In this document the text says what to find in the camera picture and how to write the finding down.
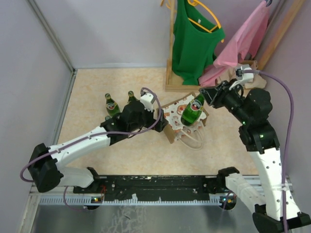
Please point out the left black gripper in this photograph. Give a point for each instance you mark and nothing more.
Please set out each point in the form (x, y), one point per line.
(157, 119)

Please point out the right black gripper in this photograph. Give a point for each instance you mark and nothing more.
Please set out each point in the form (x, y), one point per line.
(214, 96)

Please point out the dark green bottle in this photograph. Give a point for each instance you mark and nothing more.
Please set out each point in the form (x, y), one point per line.
(193, 111)

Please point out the green bottle yellow label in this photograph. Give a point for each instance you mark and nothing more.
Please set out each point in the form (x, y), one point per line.
(131, 97)

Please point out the green bottle red label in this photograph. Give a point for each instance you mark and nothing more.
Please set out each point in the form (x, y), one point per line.
(111, 106)

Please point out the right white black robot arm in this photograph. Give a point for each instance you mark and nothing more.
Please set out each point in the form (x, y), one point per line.
(275, 211)

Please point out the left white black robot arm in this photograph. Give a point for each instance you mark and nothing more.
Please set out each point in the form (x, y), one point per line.
(48, 165)

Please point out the beige crumpled cloth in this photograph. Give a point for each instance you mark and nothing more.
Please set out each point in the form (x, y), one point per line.
(257, 80)

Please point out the wooden clothes rack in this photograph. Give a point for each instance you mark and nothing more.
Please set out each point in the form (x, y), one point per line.
(284, 15)

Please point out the green tank top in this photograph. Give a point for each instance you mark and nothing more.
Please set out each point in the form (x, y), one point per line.
(189, 61)

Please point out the pink shirt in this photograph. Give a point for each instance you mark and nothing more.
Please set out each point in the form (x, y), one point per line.
(245, 41)

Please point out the yellow clothes hanger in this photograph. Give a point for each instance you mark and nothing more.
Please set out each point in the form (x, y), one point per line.
(206, 17)

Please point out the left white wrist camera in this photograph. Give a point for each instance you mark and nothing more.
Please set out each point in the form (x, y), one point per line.
(148, 101)

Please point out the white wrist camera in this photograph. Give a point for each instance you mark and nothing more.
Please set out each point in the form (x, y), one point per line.
(244, 75)
(148, 101)

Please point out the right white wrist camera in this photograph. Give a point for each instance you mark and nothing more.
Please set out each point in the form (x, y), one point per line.
(244, 75)

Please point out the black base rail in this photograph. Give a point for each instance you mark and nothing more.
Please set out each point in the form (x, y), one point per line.
(154, 188)

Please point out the aluminium frame rail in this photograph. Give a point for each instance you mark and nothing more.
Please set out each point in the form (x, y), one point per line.
(61, 196)

